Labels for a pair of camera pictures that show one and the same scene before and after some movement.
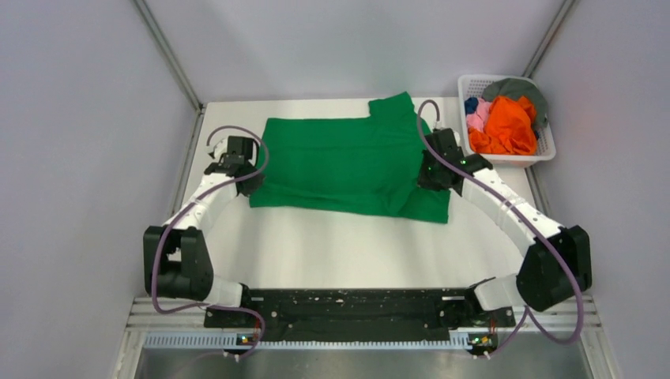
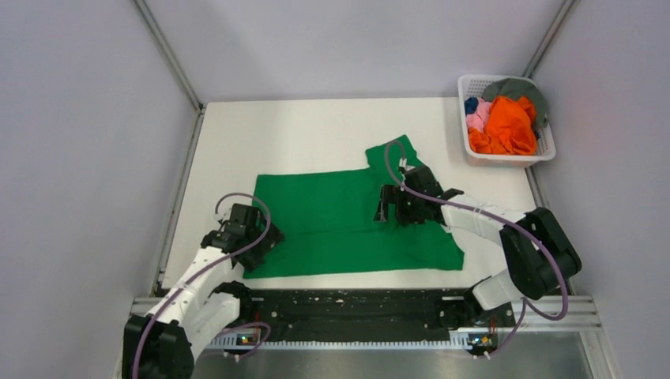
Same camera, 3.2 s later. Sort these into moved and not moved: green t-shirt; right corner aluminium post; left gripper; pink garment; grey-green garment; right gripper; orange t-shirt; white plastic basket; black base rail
Moved: left gripper; green t-shirt; right gripper
Not moved: grey-green garment; right corner aluminium post; black base rail; white plastic basket; orange t-shirt; pink garment
